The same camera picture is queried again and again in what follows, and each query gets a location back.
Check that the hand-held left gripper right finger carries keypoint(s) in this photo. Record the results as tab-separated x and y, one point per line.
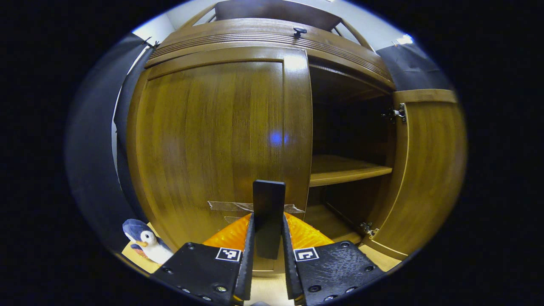
290	272

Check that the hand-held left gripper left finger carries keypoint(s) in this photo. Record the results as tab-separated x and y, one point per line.
245	272

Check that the wooden double-door shoe cabinet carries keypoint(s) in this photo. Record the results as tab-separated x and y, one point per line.
331	221

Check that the wooden cabinet door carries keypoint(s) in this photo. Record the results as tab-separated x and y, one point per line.
429	170
204	136

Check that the metal door hinge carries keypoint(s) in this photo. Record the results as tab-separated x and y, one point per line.
397	113
369	229

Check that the penguin plush toy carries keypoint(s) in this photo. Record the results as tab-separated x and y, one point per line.
151	246

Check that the wooden inner shelf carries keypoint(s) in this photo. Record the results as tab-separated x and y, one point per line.
340	168

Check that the black backdrop cloth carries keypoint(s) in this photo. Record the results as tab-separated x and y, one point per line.
91	148

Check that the wooden drawer with black knob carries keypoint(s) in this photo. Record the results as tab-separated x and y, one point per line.
255	36

